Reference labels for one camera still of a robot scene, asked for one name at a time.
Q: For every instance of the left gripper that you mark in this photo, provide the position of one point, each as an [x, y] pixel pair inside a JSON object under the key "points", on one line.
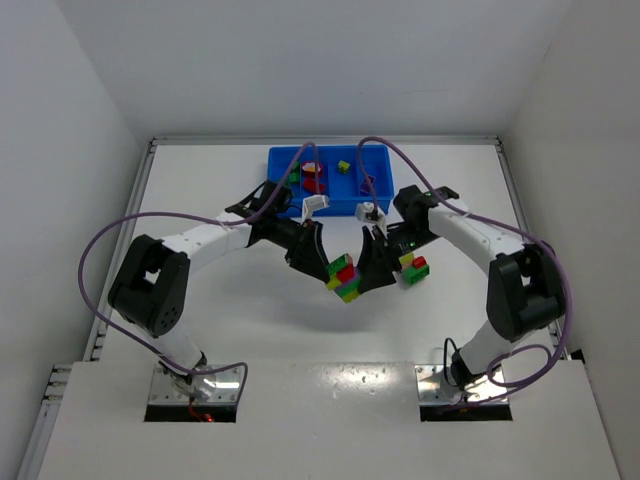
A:
{"points": [[304, 245]]}

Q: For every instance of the purple paw lego brick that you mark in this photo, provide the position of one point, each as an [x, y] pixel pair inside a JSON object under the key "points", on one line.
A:
{"points": [[366, 185]]}

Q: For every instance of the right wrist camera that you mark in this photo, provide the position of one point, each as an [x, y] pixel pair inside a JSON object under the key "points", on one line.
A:
{"points": [[368, 212]]}

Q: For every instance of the lime lego brick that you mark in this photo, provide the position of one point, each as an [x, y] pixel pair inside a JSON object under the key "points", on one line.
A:
{"points": [[343, 167]]}

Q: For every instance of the metal base plate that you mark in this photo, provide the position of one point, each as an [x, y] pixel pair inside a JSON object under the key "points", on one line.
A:
{"points": [[433, 390], [216, 389]]}

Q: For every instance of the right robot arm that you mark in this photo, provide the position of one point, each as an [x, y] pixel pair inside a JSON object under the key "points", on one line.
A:
{"points": [[524, 286]]}

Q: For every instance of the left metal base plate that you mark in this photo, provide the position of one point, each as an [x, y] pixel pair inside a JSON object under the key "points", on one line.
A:
{"points": [[216, 389]]}

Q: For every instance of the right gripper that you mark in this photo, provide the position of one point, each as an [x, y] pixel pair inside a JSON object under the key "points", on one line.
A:
{"points": [[381, 248]]}

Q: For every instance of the red curved lego brick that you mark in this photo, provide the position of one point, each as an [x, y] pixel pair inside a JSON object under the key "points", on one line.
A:
{"points": [[312, 187]]}

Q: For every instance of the large lego block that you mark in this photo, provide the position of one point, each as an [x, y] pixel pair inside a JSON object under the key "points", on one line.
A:
{"points": [[344, 278]]}

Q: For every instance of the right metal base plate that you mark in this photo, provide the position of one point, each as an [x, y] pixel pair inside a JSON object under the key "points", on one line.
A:
{"points": [[433, 390]]}

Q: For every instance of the blue plastic sorting bin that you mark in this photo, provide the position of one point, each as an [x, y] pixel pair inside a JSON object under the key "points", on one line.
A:
{"points": [[343, 190]]}

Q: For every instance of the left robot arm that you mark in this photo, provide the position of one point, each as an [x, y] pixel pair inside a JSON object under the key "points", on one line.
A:
{"points": [[151, 285]]}

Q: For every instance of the small stacked lego block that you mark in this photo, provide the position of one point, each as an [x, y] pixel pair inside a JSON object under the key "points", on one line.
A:
{"points": [[414, 268]]}

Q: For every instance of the red flower lego brick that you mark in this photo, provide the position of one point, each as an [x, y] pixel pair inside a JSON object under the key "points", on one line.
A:
{"points": [[310, 169]]}

